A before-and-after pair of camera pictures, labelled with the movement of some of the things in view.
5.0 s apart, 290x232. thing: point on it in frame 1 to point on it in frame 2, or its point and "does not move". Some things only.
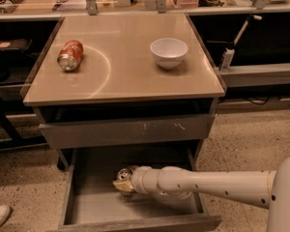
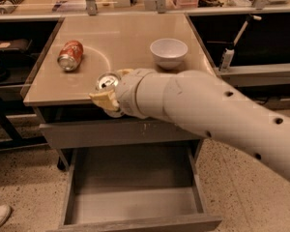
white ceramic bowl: x=168 y=52 does not move
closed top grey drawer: x=130 y=131 does not move
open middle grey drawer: x=92 y=202 does not move
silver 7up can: x=125 y=174 to x=107 y=81
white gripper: x=141 y=178 to x=128 y=91
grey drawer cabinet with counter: x=124 y=80 does not move
